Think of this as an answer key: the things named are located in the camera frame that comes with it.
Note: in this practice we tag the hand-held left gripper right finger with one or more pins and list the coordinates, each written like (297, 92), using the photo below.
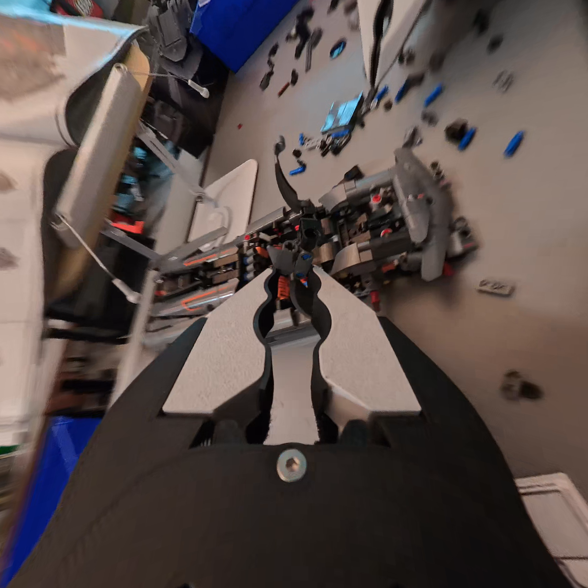
(363, 358)

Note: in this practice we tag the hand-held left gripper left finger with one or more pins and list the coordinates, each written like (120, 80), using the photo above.
(220, 358)

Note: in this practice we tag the small grey lego sub-assembly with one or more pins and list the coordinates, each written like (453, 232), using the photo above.
(282, 259)

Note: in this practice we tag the grey lego car model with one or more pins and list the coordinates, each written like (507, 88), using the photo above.
(413, 202)

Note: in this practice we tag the scattered loose lego pieces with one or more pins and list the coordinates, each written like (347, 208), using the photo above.
(303, 27)

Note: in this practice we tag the blue printed lego tile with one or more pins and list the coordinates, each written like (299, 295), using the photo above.
(342, 112)

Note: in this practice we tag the grey lego panel piece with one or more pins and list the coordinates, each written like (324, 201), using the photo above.
(412, 137)

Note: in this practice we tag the grey flat lego plate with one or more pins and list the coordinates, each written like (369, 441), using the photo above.
(495, 286)

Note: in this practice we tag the blue lego pin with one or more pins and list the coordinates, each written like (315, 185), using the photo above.
(297, 171)

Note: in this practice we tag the dark grey lego connector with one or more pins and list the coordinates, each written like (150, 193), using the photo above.
(521, 386)

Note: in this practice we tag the black lego set box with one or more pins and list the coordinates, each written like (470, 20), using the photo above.
(183, 115)

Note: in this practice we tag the lego instruction booklet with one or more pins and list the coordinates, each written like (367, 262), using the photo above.
(23, 115)

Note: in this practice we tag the blue storage bin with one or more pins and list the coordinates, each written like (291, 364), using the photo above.
(239, 27)
(50, 468)

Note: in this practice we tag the dark shelving unit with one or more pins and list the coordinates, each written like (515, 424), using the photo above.
(92, 294)

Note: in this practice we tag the wooden book stand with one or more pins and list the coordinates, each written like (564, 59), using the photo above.
(101, 151)

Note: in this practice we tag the white plastic tray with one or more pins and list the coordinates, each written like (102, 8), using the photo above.
(556, 519)

